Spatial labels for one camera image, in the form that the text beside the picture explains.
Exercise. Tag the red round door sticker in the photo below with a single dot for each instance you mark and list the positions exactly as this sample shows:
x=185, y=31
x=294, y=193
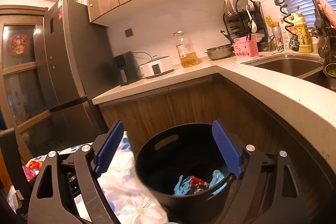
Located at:
x=19, y=45

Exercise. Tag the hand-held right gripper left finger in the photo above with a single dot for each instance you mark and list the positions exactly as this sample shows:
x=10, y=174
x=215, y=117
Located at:
x=110, y=150

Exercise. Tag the steel mixing bowl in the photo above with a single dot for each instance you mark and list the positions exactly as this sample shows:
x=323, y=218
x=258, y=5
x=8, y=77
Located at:
x=219, y=53

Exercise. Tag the large cooking oil bottle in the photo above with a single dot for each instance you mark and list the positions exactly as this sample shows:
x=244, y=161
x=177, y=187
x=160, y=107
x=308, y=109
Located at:
x=187, y=58

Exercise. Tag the white green drink can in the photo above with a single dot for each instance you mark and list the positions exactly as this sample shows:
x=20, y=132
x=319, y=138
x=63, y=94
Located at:
x=277, y=40

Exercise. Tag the dark grey refrigerator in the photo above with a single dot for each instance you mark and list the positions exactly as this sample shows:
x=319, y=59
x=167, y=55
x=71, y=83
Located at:
x=71, y=56

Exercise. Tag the white plastic bottle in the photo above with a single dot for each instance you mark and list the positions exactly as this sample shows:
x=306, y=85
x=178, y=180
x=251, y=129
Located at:
x=284, y=29

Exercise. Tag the white plate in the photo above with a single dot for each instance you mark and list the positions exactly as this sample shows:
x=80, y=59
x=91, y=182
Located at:
x=233, y=1

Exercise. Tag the blue floral white tablecloth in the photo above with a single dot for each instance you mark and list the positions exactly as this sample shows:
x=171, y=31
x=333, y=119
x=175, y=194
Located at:
x=123, y=187

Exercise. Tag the black air fryer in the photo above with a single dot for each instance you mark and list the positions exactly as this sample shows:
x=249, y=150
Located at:
x=126, y=69

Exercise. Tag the pink dish cloth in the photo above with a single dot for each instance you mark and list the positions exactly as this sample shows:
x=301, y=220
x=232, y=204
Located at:
x=326, y=10

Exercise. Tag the yellow detergent bottle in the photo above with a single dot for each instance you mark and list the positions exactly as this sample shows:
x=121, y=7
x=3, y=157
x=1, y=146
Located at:
x=304, y=35

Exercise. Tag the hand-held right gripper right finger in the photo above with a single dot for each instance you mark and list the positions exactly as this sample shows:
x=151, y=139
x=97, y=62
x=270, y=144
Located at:
x=227, y=148

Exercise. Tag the steel kitchen sink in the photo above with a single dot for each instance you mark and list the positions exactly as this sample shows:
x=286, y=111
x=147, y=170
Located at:
x=288, y=66

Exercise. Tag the red plastic bag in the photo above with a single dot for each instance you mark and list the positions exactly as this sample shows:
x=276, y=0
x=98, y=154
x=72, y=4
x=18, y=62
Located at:
x=35, y=165

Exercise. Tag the pink utensil holder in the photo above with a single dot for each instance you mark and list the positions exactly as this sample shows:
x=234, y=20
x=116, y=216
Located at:
x=245, y=52

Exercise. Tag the blue plastic bag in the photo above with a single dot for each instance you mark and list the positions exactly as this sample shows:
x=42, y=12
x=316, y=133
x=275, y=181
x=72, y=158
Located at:
x=183, y=186
x=217, y=178

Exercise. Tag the red wrapper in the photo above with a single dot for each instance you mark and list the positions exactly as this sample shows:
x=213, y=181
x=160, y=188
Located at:
x=198, y=183

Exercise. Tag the black round bin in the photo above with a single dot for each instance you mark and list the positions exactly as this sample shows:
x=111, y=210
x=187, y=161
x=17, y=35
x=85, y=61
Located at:
x=152, y=195

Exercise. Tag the pink plastic bag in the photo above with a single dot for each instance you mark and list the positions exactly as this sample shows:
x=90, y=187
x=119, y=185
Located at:
x=29, y=174

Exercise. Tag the dark wall socket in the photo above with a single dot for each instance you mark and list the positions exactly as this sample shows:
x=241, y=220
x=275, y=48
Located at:
x=129, y=32

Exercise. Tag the white ladle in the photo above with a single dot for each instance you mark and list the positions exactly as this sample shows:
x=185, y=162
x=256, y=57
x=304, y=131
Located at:
x=253, y=26

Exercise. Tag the white electric cooker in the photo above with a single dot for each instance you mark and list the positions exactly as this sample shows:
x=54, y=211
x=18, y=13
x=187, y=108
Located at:
x=157, y=67

